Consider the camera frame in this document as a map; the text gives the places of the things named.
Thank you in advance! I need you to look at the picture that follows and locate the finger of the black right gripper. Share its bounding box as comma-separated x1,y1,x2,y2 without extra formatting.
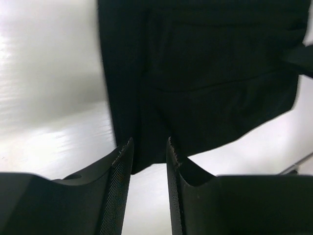
281,44,313,78

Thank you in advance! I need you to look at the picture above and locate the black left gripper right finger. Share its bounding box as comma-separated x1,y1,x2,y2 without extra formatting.
166,140,313,235

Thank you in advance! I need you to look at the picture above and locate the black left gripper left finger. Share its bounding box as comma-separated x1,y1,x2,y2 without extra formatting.
0,140,134,235

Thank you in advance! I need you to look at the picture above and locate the black skirt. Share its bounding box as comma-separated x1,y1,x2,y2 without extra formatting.
98,0,311,174

